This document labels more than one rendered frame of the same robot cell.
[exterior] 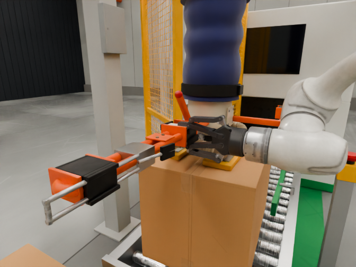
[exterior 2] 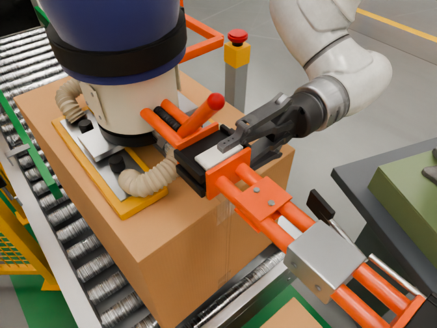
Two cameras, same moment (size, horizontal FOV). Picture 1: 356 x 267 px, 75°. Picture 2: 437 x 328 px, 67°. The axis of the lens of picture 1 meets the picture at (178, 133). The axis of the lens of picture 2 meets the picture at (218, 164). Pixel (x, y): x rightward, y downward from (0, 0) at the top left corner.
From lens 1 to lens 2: 0.65 m
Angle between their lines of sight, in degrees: 63
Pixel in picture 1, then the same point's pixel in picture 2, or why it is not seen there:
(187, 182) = (224, 209)
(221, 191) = not seen: hidden behind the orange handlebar
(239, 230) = not seen: hidden behind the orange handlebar
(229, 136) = (296, 118)
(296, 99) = (329, 21)
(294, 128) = (359, 66)
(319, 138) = (380, 66)
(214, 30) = not seen: outside the picture
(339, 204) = (239, 92)
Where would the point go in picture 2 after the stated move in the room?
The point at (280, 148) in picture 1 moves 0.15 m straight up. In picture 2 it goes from (361, 99) to (394, 13)
